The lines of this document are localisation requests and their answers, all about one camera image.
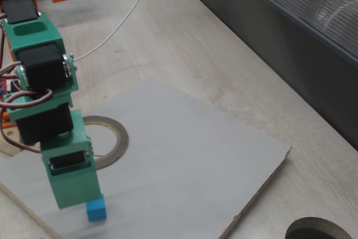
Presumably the grey ring of tape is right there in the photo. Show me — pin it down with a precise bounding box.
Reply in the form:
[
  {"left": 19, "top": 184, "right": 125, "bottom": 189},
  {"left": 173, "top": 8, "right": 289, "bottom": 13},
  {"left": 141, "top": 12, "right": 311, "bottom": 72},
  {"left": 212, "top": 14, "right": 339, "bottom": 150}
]
[{"left": 82, "top": 115, "right": 130, "bottom": 171}]

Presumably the red controller circuit board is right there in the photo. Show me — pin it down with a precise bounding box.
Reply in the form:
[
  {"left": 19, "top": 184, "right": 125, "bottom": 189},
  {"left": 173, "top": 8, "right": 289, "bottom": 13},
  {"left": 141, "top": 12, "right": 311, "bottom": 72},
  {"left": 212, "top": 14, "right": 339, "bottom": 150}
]
[{"left": 0, "top": 78, "right": 18, "bottom": 95}]

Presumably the grey-topped chipboard panel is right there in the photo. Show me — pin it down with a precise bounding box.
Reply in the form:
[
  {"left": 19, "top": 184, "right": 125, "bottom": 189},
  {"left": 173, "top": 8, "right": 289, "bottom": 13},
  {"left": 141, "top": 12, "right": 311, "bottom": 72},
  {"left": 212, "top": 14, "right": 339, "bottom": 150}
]
[{"left": 0, "top": 77, "right": 293, "bottom": 239}]

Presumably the small blue cube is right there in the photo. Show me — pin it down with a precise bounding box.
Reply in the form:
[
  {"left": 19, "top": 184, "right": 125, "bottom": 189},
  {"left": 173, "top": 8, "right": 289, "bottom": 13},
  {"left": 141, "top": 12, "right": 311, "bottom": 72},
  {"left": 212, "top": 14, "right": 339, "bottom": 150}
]
[{"left": 86, "top": 194, "right": 107, "bottom": 222}]

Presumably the white USB cable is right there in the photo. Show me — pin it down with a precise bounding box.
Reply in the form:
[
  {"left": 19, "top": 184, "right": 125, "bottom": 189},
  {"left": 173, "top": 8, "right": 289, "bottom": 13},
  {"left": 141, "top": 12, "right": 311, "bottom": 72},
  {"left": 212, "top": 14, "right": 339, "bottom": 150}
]
[{"left": 73, "top": 0, "right": 156, "bottom": 62}]

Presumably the ribbed glass desk partition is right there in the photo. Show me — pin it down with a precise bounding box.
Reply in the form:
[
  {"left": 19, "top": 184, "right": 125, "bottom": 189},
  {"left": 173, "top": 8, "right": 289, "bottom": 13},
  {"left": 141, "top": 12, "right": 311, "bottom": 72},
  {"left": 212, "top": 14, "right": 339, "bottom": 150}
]
[{"left": 169, "top": 0, "right": 358, "bottom": 152}]

